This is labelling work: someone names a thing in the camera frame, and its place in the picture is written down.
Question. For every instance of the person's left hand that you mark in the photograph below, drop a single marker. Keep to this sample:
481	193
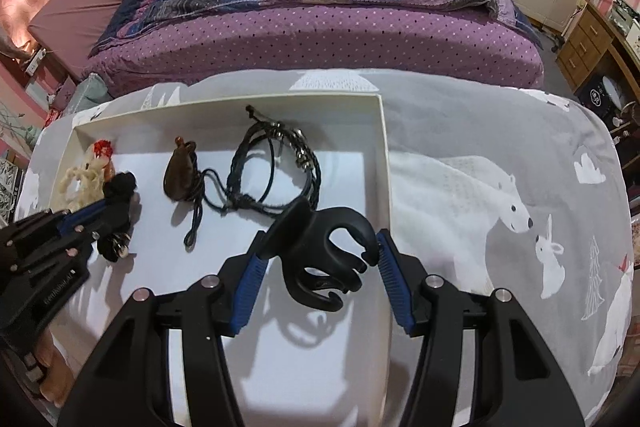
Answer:
55	372

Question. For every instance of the wooden desk with drawers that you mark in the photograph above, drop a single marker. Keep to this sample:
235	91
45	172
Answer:
585	42

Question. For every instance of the black box with white disc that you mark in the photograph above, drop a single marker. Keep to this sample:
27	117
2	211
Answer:
600	97

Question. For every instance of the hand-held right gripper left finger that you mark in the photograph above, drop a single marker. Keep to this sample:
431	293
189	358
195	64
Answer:
247	287

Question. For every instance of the cream scrunchie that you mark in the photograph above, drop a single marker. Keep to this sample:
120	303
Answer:
82	182

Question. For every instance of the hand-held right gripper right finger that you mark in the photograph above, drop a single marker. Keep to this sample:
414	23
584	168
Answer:
395	282

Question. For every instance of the red orange pendant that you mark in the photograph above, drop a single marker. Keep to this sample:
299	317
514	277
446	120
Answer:
104	149

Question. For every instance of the black scrunchie with bells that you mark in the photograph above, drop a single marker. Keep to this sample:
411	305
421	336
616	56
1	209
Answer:
120	187

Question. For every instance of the white shallow box tray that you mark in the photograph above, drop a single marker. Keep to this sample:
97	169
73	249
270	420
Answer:
325	357

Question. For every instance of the grey printed blanket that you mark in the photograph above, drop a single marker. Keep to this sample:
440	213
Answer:
475	207

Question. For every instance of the black hair claw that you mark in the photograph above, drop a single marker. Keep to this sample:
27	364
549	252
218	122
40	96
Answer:
300	227

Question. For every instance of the striped purple blue quilt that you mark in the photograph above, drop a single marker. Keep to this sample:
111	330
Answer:
325	7

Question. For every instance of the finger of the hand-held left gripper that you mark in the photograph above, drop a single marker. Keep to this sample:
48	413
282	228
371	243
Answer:
80	217
117	217

